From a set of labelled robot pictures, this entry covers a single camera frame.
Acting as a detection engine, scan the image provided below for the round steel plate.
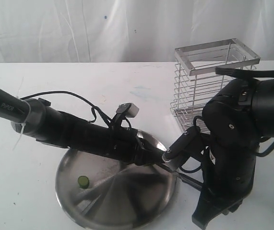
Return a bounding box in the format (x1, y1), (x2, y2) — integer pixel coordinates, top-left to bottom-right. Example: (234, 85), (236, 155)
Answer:
(55, 129), (180, 228)

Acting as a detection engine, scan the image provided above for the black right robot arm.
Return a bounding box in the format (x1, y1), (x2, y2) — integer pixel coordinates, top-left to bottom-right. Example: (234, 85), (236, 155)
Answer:
(192, 79), (274, 229)

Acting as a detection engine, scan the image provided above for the metal wire utensil holder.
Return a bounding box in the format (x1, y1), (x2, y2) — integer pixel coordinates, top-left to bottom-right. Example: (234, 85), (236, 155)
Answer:
(170, 38), (261, 130)

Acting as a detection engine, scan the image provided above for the white backdrop curtain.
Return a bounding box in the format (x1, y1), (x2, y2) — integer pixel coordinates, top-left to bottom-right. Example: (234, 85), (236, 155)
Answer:
(0, 0), (274, 62)

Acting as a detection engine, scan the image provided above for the white zip tie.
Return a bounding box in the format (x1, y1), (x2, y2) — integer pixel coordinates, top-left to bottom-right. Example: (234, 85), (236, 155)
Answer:
(12, 77), (31, 151)

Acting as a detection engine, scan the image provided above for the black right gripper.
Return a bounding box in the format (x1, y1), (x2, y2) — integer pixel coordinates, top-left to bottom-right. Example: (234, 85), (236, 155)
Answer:
(192, 138), (256, 227)

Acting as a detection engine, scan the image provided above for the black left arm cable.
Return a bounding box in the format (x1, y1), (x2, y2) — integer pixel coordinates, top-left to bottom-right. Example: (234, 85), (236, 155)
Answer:
(20, 90), (132, 131)

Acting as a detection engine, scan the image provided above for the green vegetable slice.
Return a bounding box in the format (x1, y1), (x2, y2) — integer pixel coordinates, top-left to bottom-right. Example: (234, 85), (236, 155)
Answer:
(77, 175), (90, 189)

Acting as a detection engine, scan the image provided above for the black serrated knife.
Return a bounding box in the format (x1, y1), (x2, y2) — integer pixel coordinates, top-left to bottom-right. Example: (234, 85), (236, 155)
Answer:
(156, 164), (203, 191)

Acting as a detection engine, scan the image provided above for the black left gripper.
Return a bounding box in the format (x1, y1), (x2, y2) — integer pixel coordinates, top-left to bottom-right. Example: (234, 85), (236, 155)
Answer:
(88, 125), (164, 165)

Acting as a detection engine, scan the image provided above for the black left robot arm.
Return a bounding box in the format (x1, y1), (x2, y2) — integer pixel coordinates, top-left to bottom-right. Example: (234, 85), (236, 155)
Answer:
(0, 89), (164, 166)

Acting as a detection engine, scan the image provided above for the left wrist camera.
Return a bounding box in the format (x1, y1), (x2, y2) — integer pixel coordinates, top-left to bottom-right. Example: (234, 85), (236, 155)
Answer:
(111, 103), (139, 130)

